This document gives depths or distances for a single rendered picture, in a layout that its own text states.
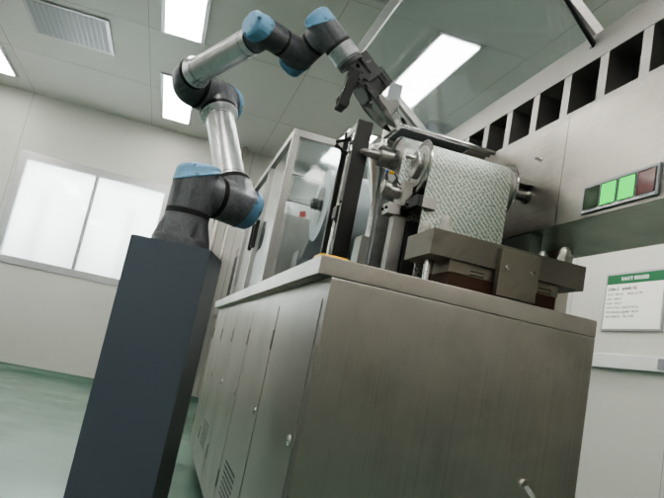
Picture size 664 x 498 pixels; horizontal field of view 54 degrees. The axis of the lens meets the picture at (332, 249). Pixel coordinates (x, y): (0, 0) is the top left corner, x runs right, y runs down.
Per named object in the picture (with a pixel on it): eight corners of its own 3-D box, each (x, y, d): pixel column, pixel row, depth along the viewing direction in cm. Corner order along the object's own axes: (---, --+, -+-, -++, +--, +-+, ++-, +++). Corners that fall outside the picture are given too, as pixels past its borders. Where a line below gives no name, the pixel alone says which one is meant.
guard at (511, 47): (361, 52, 270) (361, 51, 270) (435, 145, 274) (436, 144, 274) (481, -111, 169) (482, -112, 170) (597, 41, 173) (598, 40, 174)
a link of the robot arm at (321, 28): (308, 24, 176) (330, 2, 171) (332, 56, 177) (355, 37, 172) (295, 26, 169) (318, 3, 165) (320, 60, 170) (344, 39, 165)
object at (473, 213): (415, 246, 166) (427, 177, 169) (496, 267, 171) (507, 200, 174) (415, 245, 165) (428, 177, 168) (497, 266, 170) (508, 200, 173)
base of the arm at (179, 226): (143, 237, 161) (152, 199, 162) (157, 247, 176) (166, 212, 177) (203, 249, 161) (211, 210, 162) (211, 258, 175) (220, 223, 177)
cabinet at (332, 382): (183, 460, 359) (217, 308, 373) (294, 478, 373) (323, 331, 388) (234, 738, 117) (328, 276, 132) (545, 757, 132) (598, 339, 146)
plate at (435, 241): (403, 260, 160) (407, 236, 161) (544, 294, 169) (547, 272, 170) (429, 252, 144) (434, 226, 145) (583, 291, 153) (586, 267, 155)
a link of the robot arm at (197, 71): (157, 61, 196) (262, -4, 162) (188, 77, 203) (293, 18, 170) (151, 95, 192) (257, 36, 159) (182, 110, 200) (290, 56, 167)
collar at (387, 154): (373, 167, 202) (376, 148, 203) (390, 172, 203) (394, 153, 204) (379, 162, 196) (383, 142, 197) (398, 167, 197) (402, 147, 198)
